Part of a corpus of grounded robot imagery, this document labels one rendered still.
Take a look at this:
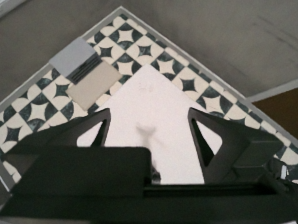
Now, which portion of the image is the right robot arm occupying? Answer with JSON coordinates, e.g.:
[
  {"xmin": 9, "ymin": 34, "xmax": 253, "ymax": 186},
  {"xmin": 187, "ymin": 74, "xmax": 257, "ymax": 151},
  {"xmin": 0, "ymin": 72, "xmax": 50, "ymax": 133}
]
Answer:
[{"xmin": 263, "ymin": 158, "xmax": 298, "ymax": 207}]

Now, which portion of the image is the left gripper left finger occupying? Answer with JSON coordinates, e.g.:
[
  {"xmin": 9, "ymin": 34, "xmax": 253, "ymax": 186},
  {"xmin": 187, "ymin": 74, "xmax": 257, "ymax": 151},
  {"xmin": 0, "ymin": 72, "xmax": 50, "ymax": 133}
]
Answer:
[{"xmin": 16, "ymin": 107, "xmax": 112, "ymax": 146}]

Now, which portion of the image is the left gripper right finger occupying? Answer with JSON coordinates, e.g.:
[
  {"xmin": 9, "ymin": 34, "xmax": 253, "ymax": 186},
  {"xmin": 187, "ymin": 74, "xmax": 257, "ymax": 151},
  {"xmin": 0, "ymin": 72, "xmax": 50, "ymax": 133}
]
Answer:
[{"xmin": 187, "ymin": 107, "xmax": 285, "ymax": 183}]

